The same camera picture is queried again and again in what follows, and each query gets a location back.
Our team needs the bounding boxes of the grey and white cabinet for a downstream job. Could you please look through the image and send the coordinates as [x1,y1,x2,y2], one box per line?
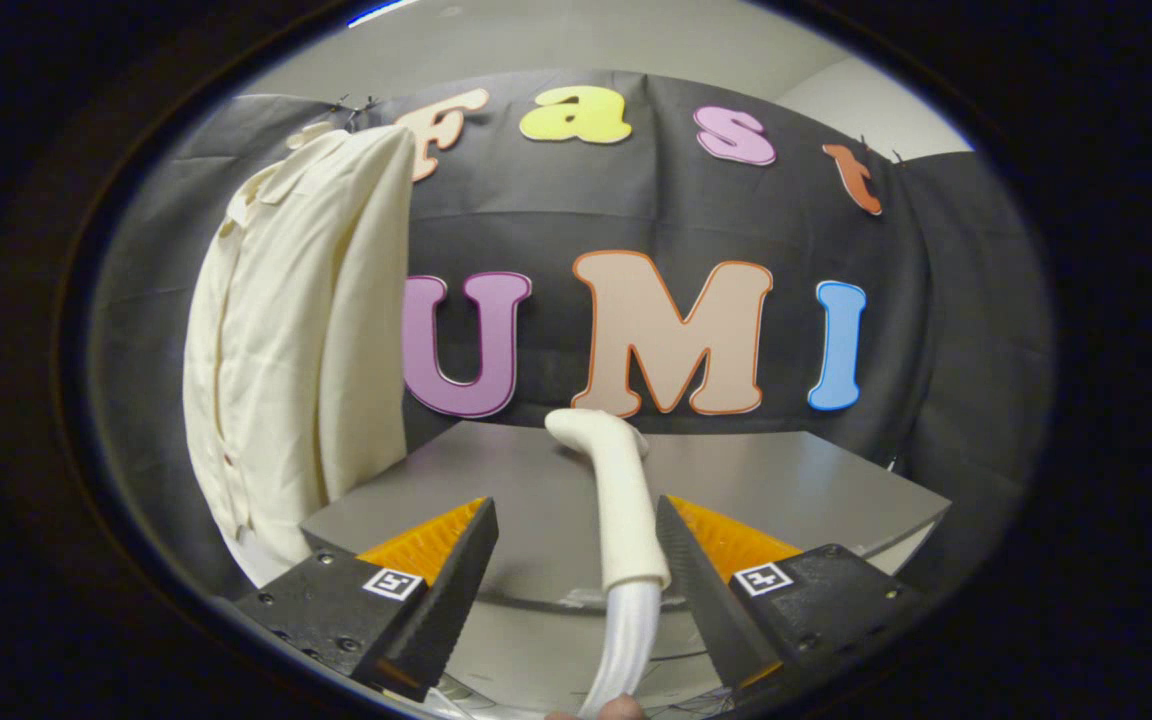
[298,420,952,701]

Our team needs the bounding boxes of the black backdrop cloth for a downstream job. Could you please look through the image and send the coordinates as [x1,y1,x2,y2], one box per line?
[86,68,1052,601]

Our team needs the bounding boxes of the cream clothes hanger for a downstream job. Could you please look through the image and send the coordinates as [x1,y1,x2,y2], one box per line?
[286,120,357,151]

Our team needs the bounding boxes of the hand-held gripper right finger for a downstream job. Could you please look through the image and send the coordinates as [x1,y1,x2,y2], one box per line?
[656,495,927,701]

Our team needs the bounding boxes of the cream button shirt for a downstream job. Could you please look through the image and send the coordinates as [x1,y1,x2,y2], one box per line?
[183,122,417,591]

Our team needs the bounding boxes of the white ironing board pad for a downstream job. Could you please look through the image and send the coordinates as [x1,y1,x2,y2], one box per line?
[234,525,302,589]

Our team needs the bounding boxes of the white garment steamer head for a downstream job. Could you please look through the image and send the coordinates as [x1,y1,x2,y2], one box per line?
[544,408,672,593]

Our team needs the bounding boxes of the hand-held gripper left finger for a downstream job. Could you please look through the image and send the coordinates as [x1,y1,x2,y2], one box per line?
[234,497,500,703]

